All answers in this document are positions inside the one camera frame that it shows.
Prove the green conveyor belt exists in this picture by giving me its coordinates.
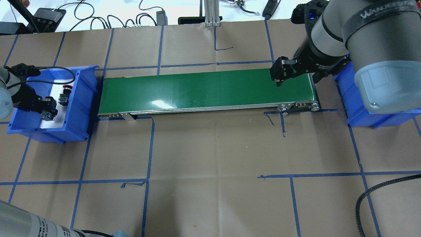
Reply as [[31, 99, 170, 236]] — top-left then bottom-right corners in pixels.
[[98, 69, 321, 118]]

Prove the black braided cable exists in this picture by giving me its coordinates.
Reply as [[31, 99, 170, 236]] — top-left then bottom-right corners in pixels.
[[355, 174, 421, 237]]

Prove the yellow push button switch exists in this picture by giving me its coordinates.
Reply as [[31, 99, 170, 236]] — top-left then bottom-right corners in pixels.
[[58, 93, 70, 106]]

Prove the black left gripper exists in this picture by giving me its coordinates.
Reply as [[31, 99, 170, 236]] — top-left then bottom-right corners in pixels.
[[12, 84, 58, 121]]

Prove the aluminium profile post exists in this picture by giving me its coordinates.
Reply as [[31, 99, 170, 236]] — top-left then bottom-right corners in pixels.
[[203, 0, 221, 27]]

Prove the red mushroom push button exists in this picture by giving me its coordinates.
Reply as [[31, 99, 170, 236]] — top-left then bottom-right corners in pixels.
[[63, 85, 73, 94]]

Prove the blue plastic bin left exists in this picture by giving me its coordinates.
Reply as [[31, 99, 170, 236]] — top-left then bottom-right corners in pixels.
[[7, 66, 99, 144]]

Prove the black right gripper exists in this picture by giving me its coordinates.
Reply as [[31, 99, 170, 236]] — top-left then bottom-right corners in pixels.
[[270, 37, 349, 87]]

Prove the blue plastic bin right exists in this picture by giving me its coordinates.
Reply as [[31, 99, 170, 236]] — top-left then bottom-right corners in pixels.
[[334, 62, 421, 129]]

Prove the white foam pad left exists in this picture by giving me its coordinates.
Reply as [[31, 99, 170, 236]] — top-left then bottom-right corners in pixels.
[[39, 79, 74, 129]]

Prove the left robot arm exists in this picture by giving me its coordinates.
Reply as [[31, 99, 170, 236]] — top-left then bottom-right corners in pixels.
[[0, 64, 58, 120]]

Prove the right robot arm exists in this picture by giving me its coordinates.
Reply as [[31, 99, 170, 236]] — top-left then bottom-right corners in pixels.
[[270, 0, 421, 114]]

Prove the black power adapter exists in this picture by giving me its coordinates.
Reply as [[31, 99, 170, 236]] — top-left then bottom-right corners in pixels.
[[156, 10, 168, 26]]

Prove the blue plastic bin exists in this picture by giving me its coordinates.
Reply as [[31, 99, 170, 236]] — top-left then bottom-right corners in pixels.
[[334, 62, 421, 129], [7, 66, 99, 144]]

